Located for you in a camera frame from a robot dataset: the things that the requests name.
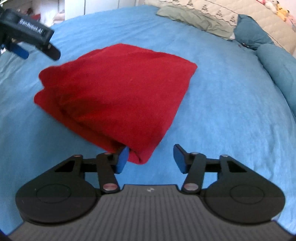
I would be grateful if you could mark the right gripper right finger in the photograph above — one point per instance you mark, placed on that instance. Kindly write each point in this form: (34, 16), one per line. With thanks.
(194, 165)

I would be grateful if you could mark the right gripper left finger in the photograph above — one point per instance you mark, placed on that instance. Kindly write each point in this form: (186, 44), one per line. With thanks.
(107, 165)

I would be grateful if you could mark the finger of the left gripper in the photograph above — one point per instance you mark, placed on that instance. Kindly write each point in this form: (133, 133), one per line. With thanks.
(16, 49)
(50, 50)

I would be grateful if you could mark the red knit garment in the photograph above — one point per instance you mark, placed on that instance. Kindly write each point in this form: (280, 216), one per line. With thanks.
(118, 96)

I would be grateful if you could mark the white shelf unit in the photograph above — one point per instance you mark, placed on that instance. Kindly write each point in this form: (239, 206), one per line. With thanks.
(54, 12)

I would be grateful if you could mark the blue bed cover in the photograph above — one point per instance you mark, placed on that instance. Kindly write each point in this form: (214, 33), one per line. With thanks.
(232, 107)

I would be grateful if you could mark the teal bolster cushion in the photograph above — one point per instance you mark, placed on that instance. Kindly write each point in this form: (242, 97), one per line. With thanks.
(281, 67)

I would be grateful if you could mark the green pillow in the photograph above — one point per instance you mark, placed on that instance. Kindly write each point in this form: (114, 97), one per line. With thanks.
(198, 20)

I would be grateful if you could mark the teal pillow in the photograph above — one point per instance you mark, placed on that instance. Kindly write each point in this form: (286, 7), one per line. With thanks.
(249, 33)

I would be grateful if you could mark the cream quilted headboard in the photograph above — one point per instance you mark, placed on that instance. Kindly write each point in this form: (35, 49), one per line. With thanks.
(281, 33)

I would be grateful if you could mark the plush toys on headboard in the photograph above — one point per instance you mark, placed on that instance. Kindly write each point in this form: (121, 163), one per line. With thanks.
(277, 9)

